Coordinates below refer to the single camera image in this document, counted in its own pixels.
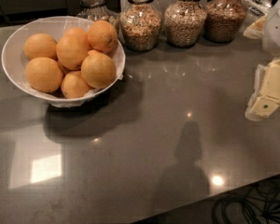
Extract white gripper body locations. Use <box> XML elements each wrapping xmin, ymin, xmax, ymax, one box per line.
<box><xmin>262</xmin><ymin>0</ymin><xmax>280</xmax><ymax>56</ymax></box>

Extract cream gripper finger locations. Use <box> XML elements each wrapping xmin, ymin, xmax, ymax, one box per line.
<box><xmin>244</xmin><ymin>16</ymin><xmax>267</xmax><ymax>39</ymax></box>
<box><xmin>245</xmin><ymin>58</ymin><xmax>280</xmax><ymax>121</ymax></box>

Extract glass jar of dark grains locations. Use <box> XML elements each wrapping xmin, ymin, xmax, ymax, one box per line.
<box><xmin>203</xmin><ymin>0</ymin><xmax>246</xmax><ymax>43</ymax></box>

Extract glass jar of cereal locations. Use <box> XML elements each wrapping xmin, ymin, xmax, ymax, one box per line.
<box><xmin>119</xmin><ymin>0</ymin><xmax>162</xmax><ymax>52</ymax></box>

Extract orange top right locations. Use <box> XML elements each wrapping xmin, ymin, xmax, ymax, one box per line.
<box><xmin>88</xmin><ymin>21</ymin><xmax>118</xmax><ymax>52</ymax></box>

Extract orange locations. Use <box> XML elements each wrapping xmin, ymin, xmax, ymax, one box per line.
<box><xmin>88</xmin><ymin>21</ymin><xmax>118</xmax><ymax>52</ymax></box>
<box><xmin>56</xmin><ymin>35</ymin><xmax>88</xmax><ymax>70</ymax></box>
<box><xmin>81</xmin><ymin>52</ymin><xmax>116</xmax><ymax>89</ymax></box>
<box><xmin>61</xmin><ymin>71</ymin><xmax>92</xmax><ymax>99</ymax></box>
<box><xmin>64</xmin><ymin>27</ymin><xmax>90</xmax><ymax>47</ymax></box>
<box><xmin>25</xmin><ymin>57</ymin><xmax>63</xmax><ymax>93</ymax></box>
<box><xmin>23</xmin><ymin>33</ymin><xmax>57</xmax><ymax>60</ymax></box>

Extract orange front right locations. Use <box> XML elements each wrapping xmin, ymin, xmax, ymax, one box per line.
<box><xmin>81</xmin><ymin>52</ymin><xmax>116</xmax><ymax>89</ymax></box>

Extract glass jar far left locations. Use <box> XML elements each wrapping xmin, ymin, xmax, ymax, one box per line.
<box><xmin>77</xmin><ymin>0</ymin><xmax>119</xmax><ymax>30</ymax></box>

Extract orange behind centre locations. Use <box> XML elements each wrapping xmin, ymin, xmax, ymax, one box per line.
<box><xmin>64</xmin><ymin>27</ymin><xmax>90</xmax><ymax>47</ymax></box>

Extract orange bottom middle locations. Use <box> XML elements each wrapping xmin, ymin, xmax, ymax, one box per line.
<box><xmin>61</xmin><ymin>71</ymin><xmax>92</xmax><ymax>99</ymax></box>

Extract orange top left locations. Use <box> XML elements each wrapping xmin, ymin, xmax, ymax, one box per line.
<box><xmin>23</xmin><ymin>33</ymin><xmax>57</xmax><ymax>60</ymax></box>

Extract orange front left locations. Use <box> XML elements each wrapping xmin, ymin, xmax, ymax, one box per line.
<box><xmin>25</xmin><ymin>57</ymin><xmax>63</xmax><ymax>93</ymax></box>

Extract black cables on floor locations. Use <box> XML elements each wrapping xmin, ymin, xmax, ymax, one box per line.
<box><xmin>210</xmin><ymin>175</ymin><xmax>280</xmax><ymax>224</ymax></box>

